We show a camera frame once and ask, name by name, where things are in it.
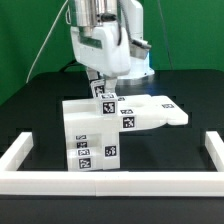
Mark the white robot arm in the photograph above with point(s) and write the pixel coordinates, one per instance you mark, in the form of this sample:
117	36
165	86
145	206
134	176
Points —
88	14

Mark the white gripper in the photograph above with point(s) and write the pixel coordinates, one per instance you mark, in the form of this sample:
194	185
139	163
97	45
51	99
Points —
112	58

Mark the white U-shaped frame fence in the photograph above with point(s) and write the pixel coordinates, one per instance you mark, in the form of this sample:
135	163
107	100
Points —
13	181

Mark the white chair back piece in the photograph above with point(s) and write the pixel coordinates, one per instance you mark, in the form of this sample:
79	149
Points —
135	112

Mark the white tagged cube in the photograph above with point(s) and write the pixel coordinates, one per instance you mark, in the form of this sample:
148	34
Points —
97	87
108	103

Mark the white chair seat piece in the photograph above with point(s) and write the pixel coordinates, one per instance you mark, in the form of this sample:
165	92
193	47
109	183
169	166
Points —
110	151

